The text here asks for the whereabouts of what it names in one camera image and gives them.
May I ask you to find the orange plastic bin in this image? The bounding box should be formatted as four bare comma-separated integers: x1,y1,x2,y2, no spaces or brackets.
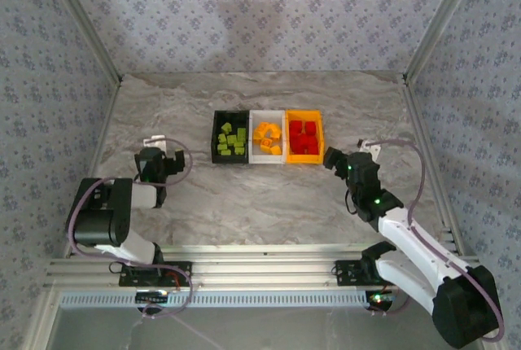
283,110,326,165

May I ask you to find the black plastic bin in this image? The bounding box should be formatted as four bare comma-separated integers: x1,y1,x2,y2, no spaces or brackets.
210,110,252,164

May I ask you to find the white plastic bin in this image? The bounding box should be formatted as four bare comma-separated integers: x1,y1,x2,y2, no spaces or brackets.
247,110,287,165

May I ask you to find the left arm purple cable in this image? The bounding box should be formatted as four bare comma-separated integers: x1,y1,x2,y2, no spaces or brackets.
64,137,195,321

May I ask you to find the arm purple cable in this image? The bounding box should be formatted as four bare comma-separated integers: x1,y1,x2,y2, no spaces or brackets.
64,137,195,321
361,139,506,343

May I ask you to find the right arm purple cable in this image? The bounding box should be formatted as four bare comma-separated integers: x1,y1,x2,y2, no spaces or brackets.
361,139,506,343

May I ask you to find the aluminium side rail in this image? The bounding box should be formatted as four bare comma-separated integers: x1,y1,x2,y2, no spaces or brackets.
401,73,467,256
60,75,125,260

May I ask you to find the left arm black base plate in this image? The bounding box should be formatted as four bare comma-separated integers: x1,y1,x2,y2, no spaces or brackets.
118,262,193,287

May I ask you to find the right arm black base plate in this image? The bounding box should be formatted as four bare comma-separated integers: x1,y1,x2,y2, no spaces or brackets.
334,260,410,287

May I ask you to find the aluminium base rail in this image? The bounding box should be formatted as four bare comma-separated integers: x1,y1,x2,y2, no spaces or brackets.
43,243,488,291

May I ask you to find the grey slotted cable duct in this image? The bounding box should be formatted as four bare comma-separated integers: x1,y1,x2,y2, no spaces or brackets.
59,289,372,310

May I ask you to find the aluminium corner post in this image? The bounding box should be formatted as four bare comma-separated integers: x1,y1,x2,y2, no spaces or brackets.
402,0,488,82
40,0,125,82

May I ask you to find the aluminium frame leg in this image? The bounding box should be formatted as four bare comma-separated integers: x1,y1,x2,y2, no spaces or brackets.
24,287,62,350

